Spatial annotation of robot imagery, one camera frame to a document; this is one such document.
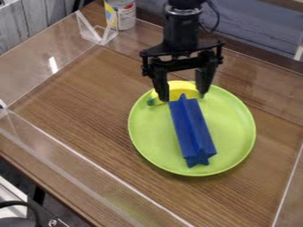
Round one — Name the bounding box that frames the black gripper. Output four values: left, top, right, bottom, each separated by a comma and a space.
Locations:
140, 7, 224, 102

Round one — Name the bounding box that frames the blue plastic block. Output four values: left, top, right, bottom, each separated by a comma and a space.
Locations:
170, 94, 216, 168

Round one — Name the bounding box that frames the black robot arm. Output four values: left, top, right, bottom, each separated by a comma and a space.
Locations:
140, 0, 224, 102

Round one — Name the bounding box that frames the green round plate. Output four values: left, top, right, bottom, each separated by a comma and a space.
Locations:
128, 85, 256, 176

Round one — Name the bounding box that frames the yellow toy banana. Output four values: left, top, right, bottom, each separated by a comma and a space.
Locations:
147, 81, 203, 106

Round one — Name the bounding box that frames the white labelled can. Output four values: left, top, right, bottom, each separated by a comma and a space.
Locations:
104, 0, 136, 30

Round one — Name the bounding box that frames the clear acrylic enclosure wall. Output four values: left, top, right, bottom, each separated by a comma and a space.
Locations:
0, 106, 194, 227

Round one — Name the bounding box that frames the black cable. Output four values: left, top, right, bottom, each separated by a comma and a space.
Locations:
0, 200, 40, 227

